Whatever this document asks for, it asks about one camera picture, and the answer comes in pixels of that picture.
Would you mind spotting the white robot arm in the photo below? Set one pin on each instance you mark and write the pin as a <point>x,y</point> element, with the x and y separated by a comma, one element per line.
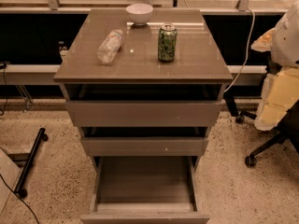
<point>284,48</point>

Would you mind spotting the grey drawer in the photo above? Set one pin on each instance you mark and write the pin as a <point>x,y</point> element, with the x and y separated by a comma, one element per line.
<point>145,141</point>
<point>145,105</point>
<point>145,190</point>

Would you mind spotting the grey drawer cabinet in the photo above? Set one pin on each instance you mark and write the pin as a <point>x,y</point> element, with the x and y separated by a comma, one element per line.
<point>197,57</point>

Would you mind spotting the grey top drawer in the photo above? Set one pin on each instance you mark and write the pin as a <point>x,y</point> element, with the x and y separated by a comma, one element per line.
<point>145,105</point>

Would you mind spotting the green soda can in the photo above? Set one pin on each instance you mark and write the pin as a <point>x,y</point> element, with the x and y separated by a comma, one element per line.
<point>167,39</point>

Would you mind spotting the grey middle drawer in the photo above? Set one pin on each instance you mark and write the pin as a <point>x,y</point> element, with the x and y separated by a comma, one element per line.
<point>145,141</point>

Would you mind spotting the clear plastic water bottle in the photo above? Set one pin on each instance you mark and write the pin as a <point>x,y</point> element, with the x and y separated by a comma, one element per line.
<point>110,46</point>

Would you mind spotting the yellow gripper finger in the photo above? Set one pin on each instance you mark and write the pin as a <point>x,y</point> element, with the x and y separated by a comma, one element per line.
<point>279,93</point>
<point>262,44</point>

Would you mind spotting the black wheeled stand leg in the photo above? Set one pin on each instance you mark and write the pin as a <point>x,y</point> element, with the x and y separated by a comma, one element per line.
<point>20,190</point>

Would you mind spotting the small bottle behind cabinet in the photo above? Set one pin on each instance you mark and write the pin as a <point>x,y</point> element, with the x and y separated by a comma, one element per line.
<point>63,49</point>

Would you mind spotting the white bowl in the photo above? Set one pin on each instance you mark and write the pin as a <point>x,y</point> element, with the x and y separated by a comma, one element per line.
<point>139,14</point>

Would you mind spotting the grey bottom drawer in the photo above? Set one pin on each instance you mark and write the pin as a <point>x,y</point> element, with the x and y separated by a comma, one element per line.
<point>145,190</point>

